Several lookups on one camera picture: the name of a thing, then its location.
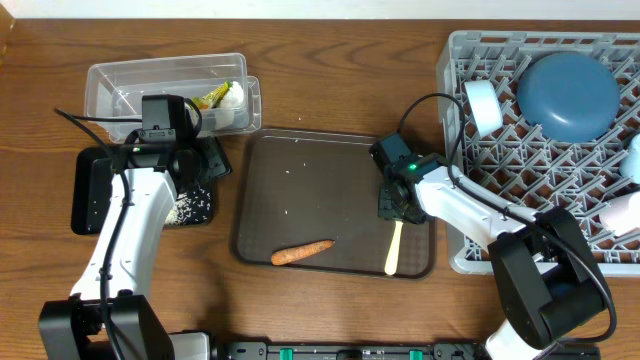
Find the white napkin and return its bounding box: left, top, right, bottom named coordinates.
left=213, top=81, right=245, bottom=129

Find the green snack wrapper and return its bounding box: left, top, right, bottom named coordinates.
left=192, top=82, right=233, bottom=110

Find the cream plastic spoon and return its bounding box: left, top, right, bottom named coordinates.
left=384, top=220, right=403, bottom=276

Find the light blue rice bowl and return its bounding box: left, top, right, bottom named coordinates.
left=464, top=80, right=503, bottom=137

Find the orange carrot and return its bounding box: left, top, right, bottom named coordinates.
left=271, top=239, right=335, bottom=266

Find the dark blue plate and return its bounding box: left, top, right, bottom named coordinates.
left=517, top=52, right=620, bottom=143

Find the pink plastic cup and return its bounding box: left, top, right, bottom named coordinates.
left=599, top=192, right=640, bottom=236

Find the small light blue cup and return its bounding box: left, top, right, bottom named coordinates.
left=619, top=134, right=640, bottom=184

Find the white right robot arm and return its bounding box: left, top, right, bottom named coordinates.
left=371, top=150, right=617, bottom=359

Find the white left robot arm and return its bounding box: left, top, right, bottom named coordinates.
left=38, top=95, right=232, bottom=359

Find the grey dishwasher rack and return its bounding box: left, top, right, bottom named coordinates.
left=436, top=30, right=639, bottom=277

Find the pile of white rice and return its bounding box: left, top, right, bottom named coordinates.
left=165, top=187, right=213, bottom=227

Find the clear plastic bin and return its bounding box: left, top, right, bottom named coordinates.
left=84, top=53, right=262, bottom=143

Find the brown serving tray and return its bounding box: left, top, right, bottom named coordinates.
left=229, top=127, right=438, bottom=280

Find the black bin tray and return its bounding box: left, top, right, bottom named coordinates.
left=70, top=147, right=214, bottom=235

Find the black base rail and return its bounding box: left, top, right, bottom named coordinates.
left=214, top=341, right=601, bottom=360

